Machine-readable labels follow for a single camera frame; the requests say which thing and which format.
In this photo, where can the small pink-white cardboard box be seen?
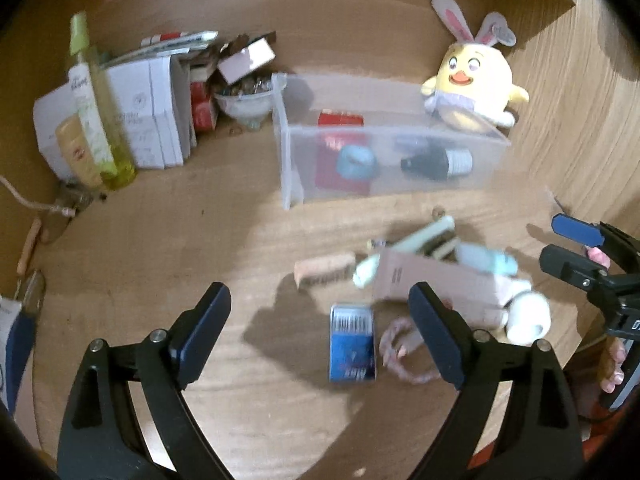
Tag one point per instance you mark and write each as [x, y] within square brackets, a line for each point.
[254, 56]

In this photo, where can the light blue tube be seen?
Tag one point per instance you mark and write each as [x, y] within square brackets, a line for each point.
[486, 260]

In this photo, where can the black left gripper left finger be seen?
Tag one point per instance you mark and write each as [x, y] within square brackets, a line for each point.
[101, 437]

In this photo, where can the yellow chick bunny plush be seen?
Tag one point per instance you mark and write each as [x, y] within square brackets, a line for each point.
[474, 74]

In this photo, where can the small beige cosmetic tube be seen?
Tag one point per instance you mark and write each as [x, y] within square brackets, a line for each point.
[74, 148]

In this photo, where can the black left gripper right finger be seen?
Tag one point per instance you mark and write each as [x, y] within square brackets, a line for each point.
[539, 437]

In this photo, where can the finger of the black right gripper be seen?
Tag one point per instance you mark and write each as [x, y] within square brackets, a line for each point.
[570, 267]
[580, 232]

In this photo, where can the blue card box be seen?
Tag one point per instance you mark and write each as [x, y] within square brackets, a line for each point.
[352, 354]

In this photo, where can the stack of books papers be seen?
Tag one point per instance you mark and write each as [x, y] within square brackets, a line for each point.
[159, 46]

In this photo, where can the long pink cardboard box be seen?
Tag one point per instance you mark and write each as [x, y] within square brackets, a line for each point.
[476, 297]

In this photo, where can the mint green tube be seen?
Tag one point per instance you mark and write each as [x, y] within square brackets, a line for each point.
[366, 270]

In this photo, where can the blue tape roll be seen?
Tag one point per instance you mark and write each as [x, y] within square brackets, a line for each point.
[356, 163]

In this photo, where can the yellow-green spray bottle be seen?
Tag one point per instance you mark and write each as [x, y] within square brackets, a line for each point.
[96, 108]

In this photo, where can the red packet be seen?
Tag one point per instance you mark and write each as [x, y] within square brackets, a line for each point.
[332, 170]

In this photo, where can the white bowl of trinkets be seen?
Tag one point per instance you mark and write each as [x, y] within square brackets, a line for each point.
[249, 102]

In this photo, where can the black white-capped bottle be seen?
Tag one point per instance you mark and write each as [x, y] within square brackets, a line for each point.
[439, 164]

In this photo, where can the person's right hand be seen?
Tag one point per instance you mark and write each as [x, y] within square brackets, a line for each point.
[610, 374]

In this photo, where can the red box by books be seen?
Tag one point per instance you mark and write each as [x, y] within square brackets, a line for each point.
[203, 108]

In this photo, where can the white folded paper stack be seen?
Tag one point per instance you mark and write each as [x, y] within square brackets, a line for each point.
[152, 105]

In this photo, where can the wooden brush block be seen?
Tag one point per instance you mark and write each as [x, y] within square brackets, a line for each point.
[325, 269]

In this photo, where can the clear plastic storage bin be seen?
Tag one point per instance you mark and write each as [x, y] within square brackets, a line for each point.
[396, 122]

